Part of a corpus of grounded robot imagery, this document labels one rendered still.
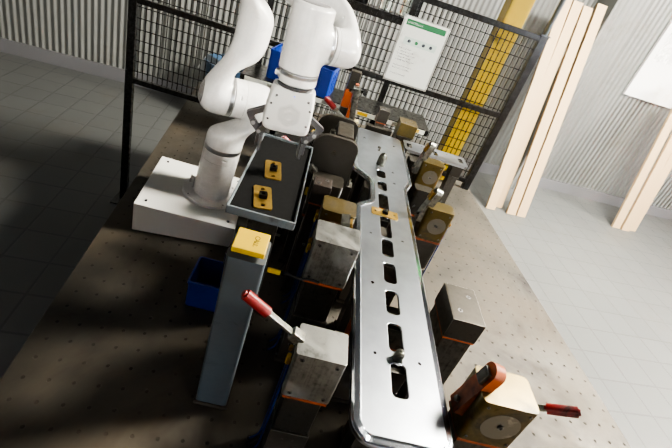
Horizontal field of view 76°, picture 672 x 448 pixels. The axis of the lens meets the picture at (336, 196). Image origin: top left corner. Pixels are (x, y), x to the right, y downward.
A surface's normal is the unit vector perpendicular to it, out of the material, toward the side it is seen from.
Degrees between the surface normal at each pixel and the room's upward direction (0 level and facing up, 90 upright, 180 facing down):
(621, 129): 90
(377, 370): 0
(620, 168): 90
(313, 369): 90
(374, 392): 0
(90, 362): 0
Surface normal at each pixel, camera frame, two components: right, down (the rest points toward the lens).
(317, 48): 0.42, 0.57
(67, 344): 0.29, -0.82
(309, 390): -0.05, 0.51
